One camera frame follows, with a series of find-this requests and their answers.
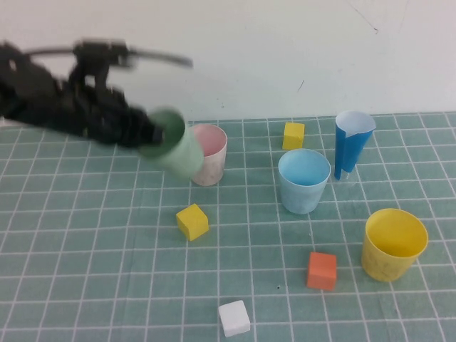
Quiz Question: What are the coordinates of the white foam cube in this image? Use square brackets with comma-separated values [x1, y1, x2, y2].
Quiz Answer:
[218, 299, 252, 338]

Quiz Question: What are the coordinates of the yellow foam cube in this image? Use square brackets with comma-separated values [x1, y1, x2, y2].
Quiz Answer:
[175, 203, 210, 242]
[281, 122, 306, 151]

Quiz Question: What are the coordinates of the green plastic cup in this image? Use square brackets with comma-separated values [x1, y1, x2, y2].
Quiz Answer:
[138, 105, 206, 182]

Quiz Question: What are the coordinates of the light blue plastic cup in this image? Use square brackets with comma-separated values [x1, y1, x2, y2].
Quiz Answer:
[277, 148, 331, 215]

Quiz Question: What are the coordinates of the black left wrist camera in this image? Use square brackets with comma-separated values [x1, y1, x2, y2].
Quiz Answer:
[72, 38, 138, 86]

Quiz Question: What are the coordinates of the yellow plastic cup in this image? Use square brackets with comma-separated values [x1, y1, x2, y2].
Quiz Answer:
[361, 208, 430, 283]

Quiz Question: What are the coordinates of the orange foam cube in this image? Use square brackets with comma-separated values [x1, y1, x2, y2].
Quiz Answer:
[306, 251, 338, 291]

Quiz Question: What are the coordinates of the blue rolled paper cone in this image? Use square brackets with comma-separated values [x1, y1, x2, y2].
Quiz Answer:
[333, 110, 376, 182]

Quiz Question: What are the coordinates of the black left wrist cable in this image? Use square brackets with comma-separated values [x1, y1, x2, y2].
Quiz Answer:
[25, 45, 195, 69]

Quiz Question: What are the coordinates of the green grid table mat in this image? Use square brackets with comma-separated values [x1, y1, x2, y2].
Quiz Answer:
[0, 112, 456, 342]

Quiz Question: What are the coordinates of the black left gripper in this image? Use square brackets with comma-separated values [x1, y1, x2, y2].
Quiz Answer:
[60, 78, 167, 148]

